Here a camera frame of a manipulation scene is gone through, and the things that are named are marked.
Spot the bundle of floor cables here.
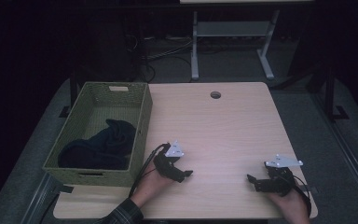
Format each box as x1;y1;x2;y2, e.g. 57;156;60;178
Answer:
125;33;200;83

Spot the person's left hand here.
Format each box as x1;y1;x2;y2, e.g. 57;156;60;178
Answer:
130;162;175;208

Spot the black metal stand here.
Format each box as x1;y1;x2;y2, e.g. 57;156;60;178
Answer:
306;60;351;123

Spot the black tape strip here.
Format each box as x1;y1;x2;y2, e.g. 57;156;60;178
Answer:
54;184;75;194

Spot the green woven basket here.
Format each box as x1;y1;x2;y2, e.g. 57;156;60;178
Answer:
42;81;154;188

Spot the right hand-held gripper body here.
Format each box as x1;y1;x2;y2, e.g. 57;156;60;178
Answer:
262;153;304;197

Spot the white metal table frame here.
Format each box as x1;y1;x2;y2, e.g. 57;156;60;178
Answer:
180;0;315;81

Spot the dark blue garment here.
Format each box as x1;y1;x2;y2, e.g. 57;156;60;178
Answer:
57;119;137;171

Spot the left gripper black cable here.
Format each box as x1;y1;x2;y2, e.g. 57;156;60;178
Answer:
129;143;171;199

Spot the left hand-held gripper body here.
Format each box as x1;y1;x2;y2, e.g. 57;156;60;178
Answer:
153;139;186;180

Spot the person's right hand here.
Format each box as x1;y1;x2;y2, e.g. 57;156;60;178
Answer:
267;186;311;224

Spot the aluminium floor rail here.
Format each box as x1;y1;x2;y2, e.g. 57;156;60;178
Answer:
310;92;358;216
21;172;63;224

